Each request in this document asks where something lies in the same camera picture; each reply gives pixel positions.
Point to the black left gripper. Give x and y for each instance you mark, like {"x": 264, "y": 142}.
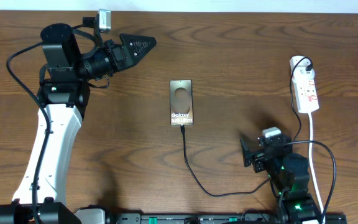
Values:
{"x": 117, "y": 53}

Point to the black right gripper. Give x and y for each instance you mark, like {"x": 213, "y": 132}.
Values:
{"x": 258, "y": 158}

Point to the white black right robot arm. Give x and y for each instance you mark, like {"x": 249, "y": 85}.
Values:
{"x": 288, "y": 172}

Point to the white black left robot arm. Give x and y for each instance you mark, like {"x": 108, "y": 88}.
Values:
{"x": 76, "y": 58}

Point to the white power strip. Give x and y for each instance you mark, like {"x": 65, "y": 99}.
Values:
{"x": 302, "y": 77}

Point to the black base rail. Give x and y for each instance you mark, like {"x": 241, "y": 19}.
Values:
{"x": 136, "y": 218}

